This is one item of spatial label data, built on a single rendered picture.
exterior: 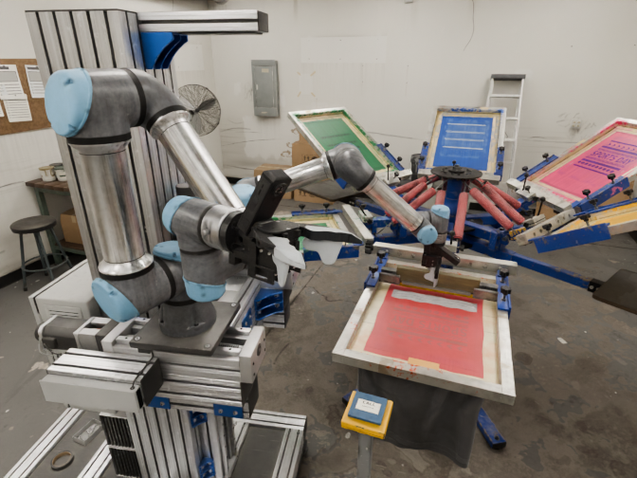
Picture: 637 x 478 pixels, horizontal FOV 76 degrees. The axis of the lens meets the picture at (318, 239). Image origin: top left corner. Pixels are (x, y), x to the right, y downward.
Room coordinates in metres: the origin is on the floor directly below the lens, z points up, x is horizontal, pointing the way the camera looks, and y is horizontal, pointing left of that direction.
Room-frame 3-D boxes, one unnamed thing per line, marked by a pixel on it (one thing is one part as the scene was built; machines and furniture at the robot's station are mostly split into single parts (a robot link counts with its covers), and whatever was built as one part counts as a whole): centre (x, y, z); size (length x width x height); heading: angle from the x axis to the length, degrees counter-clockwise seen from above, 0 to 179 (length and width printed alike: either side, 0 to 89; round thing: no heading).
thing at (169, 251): (0.94, 0.36, 1.42); 0.13 x 0.12 x 0.14; 145
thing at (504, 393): (1.41, -0.46, 0.97); 0.79 x 0.58 x 0.04; 160
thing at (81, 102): (0.84, 0.44, 1.63); 0.15 x 0.12 x 0.55; 145
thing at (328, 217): (2.25, 0.07, 1.05); 1.08 x 0.61 x 0.23; 100
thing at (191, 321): (0.95, 0.36, 1.31); 0.15 x 0.15 x 0.10
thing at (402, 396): (1.14, -0.36, 0.74); 0.45 x 0.03 x 0.43; 70
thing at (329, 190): (2.92, -0.39, 0.91); 1.34 x 0.40 x 0.08; 40
